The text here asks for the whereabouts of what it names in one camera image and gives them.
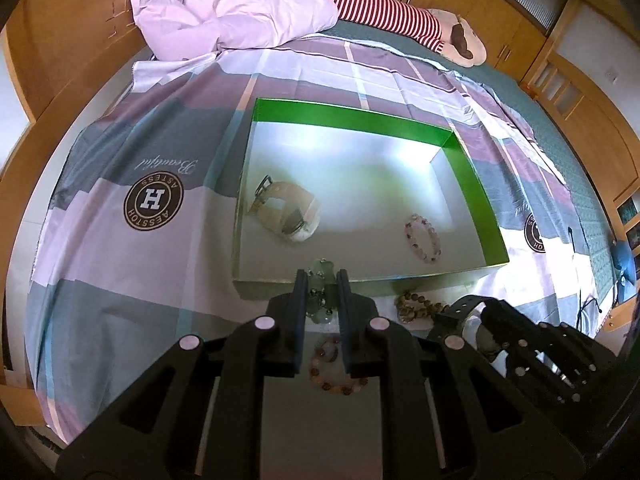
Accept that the blue round object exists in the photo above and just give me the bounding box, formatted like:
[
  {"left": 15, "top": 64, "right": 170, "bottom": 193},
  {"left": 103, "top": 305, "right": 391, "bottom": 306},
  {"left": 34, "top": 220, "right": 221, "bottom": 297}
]
[{"left": 612, "top": 240, "right": 639, "bottom": 282}]

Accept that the cream white wristwatch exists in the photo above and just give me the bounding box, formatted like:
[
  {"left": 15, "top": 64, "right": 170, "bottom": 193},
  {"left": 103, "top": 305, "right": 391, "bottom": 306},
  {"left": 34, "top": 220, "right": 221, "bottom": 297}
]
[{"left": 245, "top": 175, "right": 321, "bottom": 245}]

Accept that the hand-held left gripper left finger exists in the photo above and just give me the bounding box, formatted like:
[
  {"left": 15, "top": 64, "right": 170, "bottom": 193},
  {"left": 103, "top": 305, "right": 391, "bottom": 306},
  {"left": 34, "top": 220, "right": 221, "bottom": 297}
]
[{"left": 55, "top": 269, "right": 308, "bottom": 480}]

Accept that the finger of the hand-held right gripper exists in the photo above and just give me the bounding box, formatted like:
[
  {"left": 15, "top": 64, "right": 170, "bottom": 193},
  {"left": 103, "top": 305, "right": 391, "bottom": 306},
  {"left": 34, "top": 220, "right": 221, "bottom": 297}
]
[
  {"left": 537, "top": 321, "right": 622, "bottom": 407},
  {"left": 479, "top": 299, "right": 540, "bottom": 392}
]

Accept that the black cable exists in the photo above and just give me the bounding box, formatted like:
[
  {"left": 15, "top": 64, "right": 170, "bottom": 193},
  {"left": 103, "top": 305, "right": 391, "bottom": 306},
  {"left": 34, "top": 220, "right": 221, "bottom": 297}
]
[{"left": 567, "top": 226, "right": 603, "bottom": 333}]

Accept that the orange bead bracelet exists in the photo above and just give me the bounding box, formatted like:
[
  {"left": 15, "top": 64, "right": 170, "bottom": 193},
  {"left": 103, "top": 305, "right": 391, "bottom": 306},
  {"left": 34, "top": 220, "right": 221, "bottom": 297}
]
[{"left": 309, "top": 337, "right": 371, "bottom": 395}]

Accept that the red striped plush toy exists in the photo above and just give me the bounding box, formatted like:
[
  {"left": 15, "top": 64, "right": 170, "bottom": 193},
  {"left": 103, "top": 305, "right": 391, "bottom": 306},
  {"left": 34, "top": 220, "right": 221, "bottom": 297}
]
[{"left": 315, "top": 0, "right": 488, "bottom": 68}]

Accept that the pale pink crystal bead bracelet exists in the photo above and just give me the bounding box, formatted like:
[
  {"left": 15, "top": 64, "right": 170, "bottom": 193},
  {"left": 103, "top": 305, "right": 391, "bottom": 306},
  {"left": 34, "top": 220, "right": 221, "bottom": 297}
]
[{"left": 404, "top": 213, "right": 442, "bottom": 263}]

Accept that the black wristband watch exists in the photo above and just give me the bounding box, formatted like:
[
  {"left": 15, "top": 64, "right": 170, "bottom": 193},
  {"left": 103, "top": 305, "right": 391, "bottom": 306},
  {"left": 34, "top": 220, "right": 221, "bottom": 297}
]
[{"left": 432, "top": 296, "right": 501, "bottom": 361}]

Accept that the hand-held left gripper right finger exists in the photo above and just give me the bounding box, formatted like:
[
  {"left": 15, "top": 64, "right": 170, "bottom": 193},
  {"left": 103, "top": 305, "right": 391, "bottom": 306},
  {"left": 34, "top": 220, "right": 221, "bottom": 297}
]
[{"left": 337, "top": 269, "right": 586, "bottom": 480}]

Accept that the green cardboard box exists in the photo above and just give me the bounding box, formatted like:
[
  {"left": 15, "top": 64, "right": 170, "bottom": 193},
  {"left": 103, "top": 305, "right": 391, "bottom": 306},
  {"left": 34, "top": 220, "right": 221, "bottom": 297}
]
[{"left": 231, "top": 97, "right": 511, "bottom": 301}]

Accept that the green jade bracelet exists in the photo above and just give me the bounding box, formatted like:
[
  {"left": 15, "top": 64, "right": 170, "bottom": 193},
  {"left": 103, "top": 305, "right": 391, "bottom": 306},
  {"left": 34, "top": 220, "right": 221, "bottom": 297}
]
[{"left": 306, "top": 257, "right": 341, "bottom": 323}]

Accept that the brown wooden bead bracelet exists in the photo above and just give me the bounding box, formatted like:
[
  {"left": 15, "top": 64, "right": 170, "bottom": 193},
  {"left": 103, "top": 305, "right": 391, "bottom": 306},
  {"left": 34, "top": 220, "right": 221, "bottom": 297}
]
[{"left": 395, "top": 291, "right": 451, "bottom": 323}]

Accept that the plaid bedsheet with round logos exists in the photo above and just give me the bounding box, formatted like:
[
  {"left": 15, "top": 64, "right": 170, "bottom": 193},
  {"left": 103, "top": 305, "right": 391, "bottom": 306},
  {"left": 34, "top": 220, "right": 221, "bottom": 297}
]
[{"left": 30, "top": 32, "right": 601, "bottom": 448}]

